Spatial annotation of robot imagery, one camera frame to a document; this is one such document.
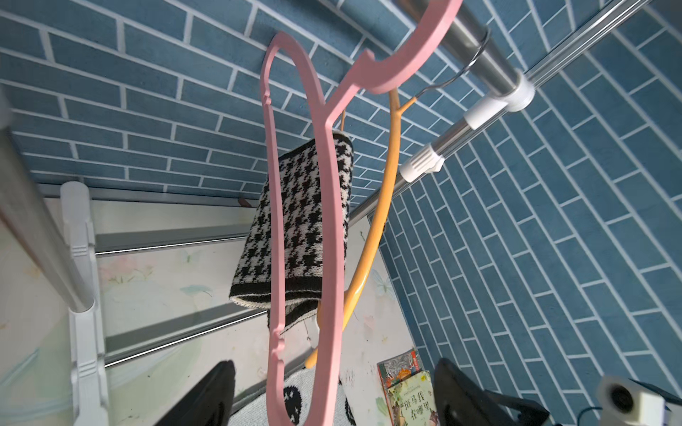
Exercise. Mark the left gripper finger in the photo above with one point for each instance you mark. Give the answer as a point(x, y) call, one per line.
point(209, 402)

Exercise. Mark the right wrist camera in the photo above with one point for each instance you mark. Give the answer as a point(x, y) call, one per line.
point(628, 402)

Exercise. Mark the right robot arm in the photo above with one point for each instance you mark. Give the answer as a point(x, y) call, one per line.
point(460, 401)

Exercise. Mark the pink clothes hanger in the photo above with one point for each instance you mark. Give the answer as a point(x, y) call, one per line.
point(371, 75)

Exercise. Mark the white steel clothes rack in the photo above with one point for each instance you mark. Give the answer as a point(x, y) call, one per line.
point(65, 254)

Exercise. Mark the orange clothes hanger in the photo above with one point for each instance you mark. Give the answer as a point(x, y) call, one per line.
point(426, 161)

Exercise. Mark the colourful picture book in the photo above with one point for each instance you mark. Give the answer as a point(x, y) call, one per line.
point(408, 390)

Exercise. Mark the houndstooth black white scarf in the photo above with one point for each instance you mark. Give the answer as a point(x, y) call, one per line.
point(303, 242)

